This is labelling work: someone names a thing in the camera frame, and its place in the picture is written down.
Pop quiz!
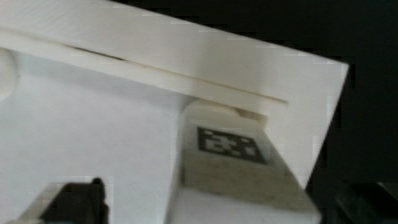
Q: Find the white L-shaped obstacle fence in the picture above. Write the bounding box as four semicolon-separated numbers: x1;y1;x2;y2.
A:
0;0;349;183

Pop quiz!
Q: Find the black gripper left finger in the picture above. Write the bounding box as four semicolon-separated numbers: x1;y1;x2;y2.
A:
11;177;114;224

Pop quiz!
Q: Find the white table leg with tag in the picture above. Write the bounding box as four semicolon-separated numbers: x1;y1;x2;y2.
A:
167;100;322;224

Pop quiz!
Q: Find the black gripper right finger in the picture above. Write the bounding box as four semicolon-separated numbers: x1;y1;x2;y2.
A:
333;182;398;224

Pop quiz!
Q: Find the white square tabletop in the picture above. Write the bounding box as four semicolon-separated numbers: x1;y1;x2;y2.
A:
0;47;198;224

